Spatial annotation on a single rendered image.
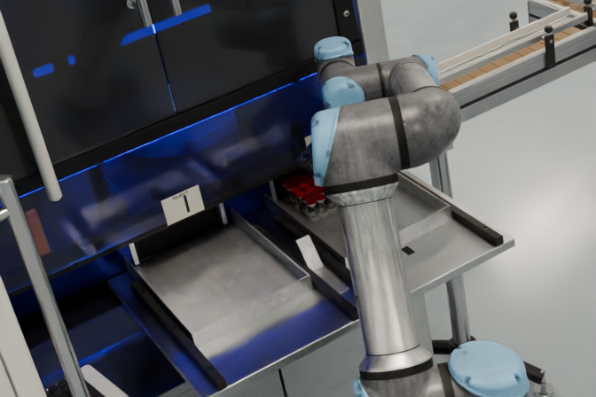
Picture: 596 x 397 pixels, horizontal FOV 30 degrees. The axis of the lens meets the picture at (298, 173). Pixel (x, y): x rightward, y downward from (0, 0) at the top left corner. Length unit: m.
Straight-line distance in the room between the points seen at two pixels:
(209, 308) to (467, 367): 0.65
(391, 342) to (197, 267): 0.71
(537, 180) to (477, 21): 1.47
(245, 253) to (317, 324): 0.31
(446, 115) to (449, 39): 3.51
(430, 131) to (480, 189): 2.38
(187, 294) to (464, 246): 0.56
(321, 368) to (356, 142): 1.08
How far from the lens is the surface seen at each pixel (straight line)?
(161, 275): 2.33
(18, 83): 1.98
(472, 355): 1.76
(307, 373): 2.65
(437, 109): 1.71
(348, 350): 2.69
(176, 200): 2.26
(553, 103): 4.58
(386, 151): 1.68
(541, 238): 3.78
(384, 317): 1.72
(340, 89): 2.06
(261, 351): 2.07
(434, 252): 2.23
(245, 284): 2.24
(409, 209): 2.37
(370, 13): 2.35
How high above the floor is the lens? 2.16
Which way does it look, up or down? 30 degrees down
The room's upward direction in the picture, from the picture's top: 12 degrees counter-clockwise
